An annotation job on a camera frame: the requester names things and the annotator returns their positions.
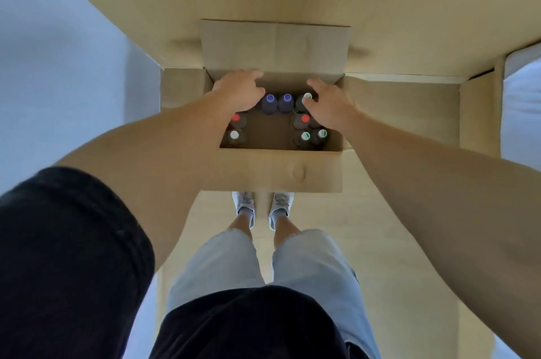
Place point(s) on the person's left hand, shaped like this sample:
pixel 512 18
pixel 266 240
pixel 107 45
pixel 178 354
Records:
pixel 238 90

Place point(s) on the person's right hand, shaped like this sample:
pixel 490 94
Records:
pixel 334 109

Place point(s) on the group of bottles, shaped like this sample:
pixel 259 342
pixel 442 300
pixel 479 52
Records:
pixel 286 98

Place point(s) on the brown cardboard box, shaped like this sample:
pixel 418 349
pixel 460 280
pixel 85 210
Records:
pixel 274 46

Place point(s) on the person's left forearm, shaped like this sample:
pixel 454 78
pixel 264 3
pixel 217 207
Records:
pixel 160 160

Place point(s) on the person's right forearm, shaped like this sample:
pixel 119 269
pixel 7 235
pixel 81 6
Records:
pixel 444 194

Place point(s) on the person's right leg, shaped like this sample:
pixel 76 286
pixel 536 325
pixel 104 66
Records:
pixel 286 234

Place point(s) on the person's leg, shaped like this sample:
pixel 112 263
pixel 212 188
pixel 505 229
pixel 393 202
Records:
pixel 241 227
pixel 286 234

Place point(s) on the person's left leg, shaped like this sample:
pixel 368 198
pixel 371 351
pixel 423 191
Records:
pixel 241 227

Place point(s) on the white sneaker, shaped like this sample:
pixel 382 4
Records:
pixel 244 201
pixel 282 202

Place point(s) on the grey sock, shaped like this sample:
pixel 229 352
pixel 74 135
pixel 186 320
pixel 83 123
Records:
pixel 247 217
pixel 277 219

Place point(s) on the light denim shorts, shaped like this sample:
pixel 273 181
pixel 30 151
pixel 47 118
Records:
pixel 312 261

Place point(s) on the white bed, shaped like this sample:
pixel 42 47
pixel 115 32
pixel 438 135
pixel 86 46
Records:
pixel 522 118

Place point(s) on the black t-shirt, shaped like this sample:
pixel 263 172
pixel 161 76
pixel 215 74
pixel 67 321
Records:
pixel 63 265

